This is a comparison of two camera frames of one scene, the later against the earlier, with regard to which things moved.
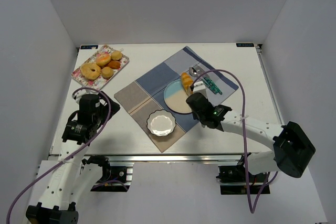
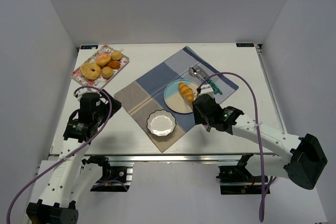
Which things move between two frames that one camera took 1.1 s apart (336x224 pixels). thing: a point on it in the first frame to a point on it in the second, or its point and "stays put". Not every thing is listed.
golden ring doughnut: x=86 y=71 stays put
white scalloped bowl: x=161 y=123 stays put
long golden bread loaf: x=187 y=82 to x=186 y=91
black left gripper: x=111 y=107 stays put
